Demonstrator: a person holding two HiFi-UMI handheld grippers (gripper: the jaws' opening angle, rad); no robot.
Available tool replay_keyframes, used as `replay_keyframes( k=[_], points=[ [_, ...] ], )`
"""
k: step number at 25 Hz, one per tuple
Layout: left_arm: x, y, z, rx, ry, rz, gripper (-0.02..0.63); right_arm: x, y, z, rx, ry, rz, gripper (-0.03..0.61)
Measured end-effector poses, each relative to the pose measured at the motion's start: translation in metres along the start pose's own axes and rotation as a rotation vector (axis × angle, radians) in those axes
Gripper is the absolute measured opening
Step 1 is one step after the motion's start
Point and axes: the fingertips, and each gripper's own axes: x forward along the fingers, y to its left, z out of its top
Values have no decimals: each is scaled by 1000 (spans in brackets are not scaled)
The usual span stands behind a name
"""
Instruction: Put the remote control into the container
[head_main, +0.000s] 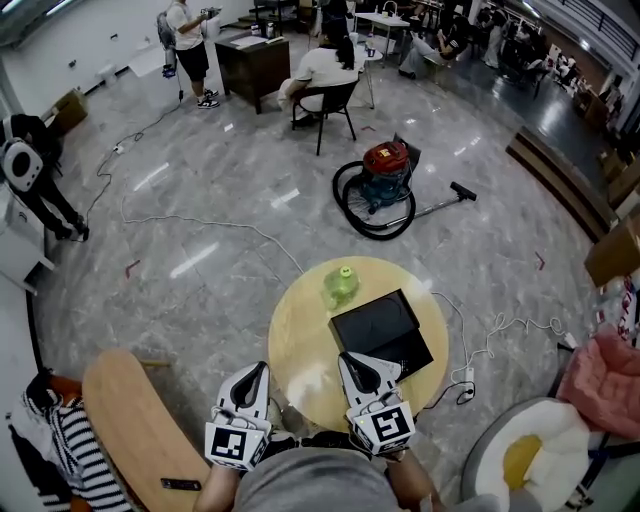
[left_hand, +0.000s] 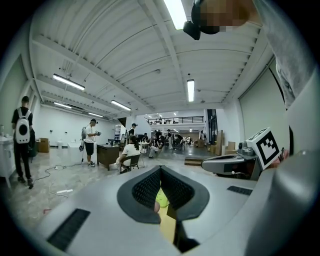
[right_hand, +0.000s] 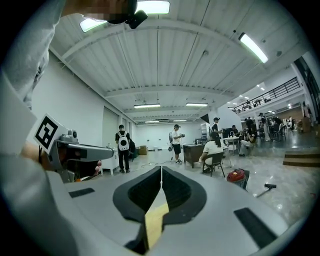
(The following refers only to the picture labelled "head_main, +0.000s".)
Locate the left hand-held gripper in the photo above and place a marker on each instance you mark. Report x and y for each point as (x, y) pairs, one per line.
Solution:
(235, 445)

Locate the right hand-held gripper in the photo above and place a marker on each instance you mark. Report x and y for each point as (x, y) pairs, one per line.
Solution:
(385, 427)

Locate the black box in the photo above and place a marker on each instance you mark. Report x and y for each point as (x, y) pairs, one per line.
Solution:
(375, 325)

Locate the black remote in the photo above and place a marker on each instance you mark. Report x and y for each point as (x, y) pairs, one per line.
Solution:
(181, 484)

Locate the person's right forearm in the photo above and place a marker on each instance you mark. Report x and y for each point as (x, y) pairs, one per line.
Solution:
(412, 480)

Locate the person's left forearm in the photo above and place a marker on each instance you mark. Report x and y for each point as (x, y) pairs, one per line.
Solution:
(215, 487)

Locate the cardboard box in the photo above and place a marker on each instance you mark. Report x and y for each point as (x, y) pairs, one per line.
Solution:
(612, 255)
(70, 112)

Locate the person's left shoe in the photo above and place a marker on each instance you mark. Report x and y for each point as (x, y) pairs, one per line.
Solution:
(276, 415)

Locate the person's black shorts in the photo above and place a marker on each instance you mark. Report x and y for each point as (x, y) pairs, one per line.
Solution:
(320, 440)

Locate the round wooden table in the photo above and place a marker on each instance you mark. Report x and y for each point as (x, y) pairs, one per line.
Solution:
(300, 340)

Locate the green plastic bottle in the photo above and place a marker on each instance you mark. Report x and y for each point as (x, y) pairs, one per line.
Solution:
(342, 287)

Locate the person's grey shirt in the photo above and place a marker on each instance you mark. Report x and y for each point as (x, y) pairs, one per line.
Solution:
(310, 485)

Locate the oval wooden table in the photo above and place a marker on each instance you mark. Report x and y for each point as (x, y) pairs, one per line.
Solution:
(135, 425)

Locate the striped knitted blanket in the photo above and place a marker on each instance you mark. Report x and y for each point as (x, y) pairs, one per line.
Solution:
(85, 450)

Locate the egg-shaped seat cushion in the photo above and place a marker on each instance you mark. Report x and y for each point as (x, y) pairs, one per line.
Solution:
(550, 435)

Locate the vacuum wand with nozzle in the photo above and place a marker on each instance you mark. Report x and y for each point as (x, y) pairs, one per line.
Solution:
(435, 206)

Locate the dark blanket with white stripes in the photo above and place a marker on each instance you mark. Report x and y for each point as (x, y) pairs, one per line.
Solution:
(35, 465)

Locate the red vacuum cleaner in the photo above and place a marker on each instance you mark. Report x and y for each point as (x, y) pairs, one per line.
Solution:
(385, 157)

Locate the pink plush cushion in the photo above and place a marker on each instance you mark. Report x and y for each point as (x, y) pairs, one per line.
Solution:
(605, 380)

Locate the pack of water bottles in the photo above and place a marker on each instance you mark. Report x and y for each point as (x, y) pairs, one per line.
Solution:
(617, 310)

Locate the white cabinet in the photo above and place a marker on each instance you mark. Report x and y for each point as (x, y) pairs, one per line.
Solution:
(20, 240)

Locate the brown wooden platform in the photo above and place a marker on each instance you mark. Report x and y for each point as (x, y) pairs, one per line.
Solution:
(560, 185)

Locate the black chair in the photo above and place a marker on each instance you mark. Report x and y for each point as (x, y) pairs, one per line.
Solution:
(340, 97)

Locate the small white round table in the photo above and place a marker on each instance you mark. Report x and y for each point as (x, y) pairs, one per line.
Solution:
(371, 55)

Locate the dark wooden desk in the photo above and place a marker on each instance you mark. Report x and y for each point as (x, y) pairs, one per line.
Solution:
(255, 65)

